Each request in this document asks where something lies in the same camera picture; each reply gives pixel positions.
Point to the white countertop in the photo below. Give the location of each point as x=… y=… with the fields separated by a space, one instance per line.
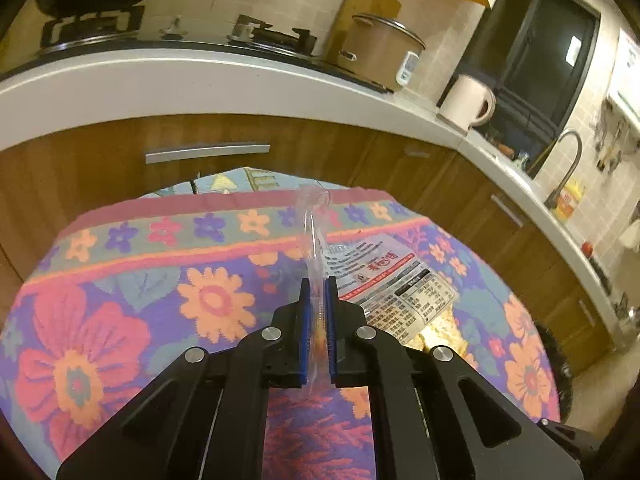
x=98 y=87

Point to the clear printed plastic bag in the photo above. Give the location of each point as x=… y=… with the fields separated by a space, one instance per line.
x=398 y=291

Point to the brown rice cooker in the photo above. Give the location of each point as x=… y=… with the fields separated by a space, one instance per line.
x=381 y=50

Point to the dark window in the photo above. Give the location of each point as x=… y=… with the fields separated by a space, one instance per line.
x=535 y=56

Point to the white electric kettle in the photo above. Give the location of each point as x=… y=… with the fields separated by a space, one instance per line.
x=468 y=104

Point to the wooden cutting board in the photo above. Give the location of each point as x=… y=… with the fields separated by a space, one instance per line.
x=343 y=21

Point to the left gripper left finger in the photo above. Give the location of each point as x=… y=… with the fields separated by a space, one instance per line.
x=204 y=416

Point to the red tomato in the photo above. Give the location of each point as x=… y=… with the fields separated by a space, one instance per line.
x=587 y=249

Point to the floral tablecloth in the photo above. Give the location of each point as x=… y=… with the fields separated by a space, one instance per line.
x=126 y=288

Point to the black gas stove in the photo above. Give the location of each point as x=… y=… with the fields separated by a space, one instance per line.
x=123 y=30

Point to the yellow detergent bottle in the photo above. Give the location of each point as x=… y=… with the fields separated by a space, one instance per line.
x=569 y=199

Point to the black trash bin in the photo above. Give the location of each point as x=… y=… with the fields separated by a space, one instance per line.
x=561 y=372

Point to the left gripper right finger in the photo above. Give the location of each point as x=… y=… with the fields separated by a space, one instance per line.
x=433 y=416

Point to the curved metal faucet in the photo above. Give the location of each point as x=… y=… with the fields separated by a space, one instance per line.
x=565 y=168

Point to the white water heater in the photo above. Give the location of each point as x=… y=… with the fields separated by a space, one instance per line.
x=624 y=87

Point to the brown kitchen cabinets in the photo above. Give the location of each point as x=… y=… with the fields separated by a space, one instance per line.
x=49 y=181

